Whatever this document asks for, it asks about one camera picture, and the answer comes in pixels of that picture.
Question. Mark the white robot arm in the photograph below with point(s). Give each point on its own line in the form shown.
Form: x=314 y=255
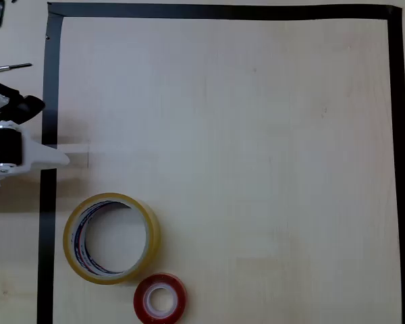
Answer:
x=6 y=146

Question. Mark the big yellow tape roll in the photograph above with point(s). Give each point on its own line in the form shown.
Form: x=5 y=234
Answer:
x=69 y=243

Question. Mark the thin metal screwdriver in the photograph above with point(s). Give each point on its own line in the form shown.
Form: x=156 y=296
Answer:
x=6 y=67

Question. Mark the small red tape roll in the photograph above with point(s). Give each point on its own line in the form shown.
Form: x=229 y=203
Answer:
x=139 y=303

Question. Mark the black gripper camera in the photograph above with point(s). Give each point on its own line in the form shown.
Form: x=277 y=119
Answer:
x=27 y=107

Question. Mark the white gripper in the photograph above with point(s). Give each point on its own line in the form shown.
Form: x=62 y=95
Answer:
x=9 y=146

